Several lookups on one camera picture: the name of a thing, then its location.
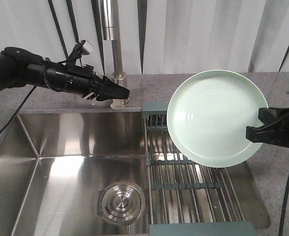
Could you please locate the round steel drain cover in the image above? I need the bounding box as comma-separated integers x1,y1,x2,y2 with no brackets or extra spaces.
97,180,146,226

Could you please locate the pale green round plate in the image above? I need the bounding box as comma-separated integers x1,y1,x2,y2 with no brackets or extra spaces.
166,70,268,168

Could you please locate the grey green dish rack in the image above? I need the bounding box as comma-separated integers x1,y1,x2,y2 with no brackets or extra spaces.
142,102,257,236

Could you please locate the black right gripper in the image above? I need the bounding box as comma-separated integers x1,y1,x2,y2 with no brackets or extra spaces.
246,108,289,146

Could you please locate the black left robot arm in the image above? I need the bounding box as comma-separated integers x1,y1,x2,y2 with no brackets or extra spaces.
0,47,129,101

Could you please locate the stainless steel sink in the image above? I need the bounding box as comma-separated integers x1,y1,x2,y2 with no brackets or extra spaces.
0,110,270,236

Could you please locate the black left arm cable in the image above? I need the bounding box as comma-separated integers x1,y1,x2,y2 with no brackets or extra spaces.
0,51,83,149

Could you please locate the chrome kitchen faucet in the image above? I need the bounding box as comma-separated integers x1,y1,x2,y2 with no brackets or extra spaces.
100,0,129,110

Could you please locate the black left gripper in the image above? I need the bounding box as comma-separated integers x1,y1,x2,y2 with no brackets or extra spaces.
43,63,130,101

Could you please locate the white pleated curtain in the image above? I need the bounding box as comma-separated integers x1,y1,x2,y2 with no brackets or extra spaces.
0,0,289,74

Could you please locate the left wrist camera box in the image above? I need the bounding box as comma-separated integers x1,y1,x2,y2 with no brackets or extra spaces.
73,40,94,56

